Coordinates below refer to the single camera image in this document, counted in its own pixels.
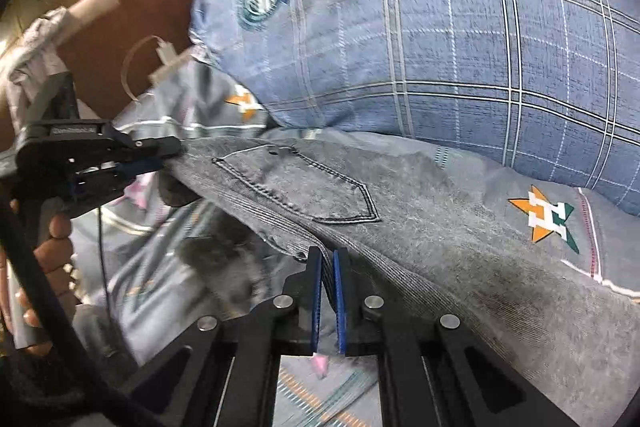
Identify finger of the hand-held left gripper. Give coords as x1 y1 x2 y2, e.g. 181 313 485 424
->
69 157 165 208
111 135 184 164

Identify person's left hand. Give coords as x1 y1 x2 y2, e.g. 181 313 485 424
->
0 199 79 356

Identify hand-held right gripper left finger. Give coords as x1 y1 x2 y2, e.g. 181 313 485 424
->
117 247 323 427

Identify grey star print bed sheet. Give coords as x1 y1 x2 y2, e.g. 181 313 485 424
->
0 52 640 427

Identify brown wooden headboard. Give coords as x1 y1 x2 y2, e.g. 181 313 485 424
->
0 0 217 148

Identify pale floral cloth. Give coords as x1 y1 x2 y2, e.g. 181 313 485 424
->
0 6 72 132

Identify grey denim pants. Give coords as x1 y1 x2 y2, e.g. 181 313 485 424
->
159 134 640 427

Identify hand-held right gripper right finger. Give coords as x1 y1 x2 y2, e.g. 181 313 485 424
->
332 249 581 427

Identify white charging cable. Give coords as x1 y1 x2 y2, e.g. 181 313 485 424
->
122 35 194 101

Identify blue plaid pillow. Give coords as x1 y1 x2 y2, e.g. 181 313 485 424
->
189 0 640 219

